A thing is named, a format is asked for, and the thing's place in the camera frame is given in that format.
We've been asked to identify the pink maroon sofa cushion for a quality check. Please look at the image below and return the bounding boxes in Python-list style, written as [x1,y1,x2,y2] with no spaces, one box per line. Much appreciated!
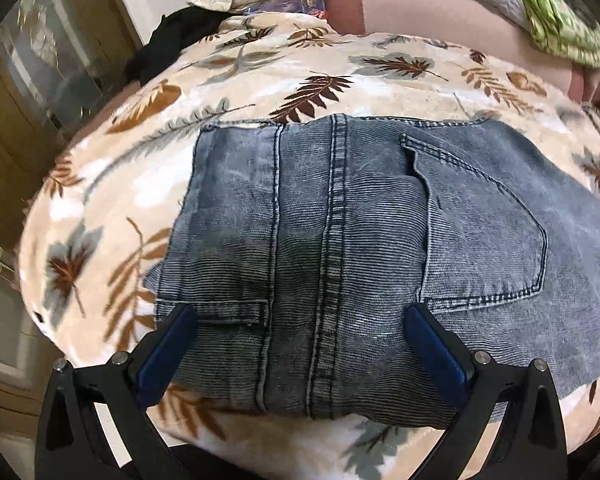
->
[325,0,600,101]

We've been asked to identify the beige leaf-print fleece blanket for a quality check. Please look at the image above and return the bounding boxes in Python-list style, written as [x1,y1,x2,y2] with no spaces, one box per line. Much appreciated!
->
[18,13,600,479]

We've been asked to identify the purple printed packet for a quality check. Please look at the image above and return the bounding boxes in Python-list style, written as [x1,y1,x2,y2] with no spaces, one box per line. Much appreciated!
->
[242,0,327,20]

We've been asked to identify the green patterned cloth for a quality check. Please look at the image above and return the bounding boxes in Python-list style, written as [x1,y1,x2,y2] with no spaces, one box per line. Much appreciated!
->
[522,0,600,68]

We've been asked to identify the black garment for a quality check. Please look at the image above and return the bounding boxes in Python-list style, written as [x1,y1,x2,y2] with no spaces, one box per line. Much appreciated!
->
[124,6,232,86]

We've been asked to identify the glass door wooden cabinet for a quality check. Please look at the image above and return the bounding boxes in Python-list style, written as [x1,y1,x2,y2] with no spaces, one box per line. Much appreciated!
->
[0,0,140,438]

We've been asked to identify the blue denim jeans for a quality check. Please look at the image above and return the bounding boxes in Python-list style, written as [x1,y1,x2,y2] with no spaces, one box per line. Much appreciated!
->
[145,115,600,428]

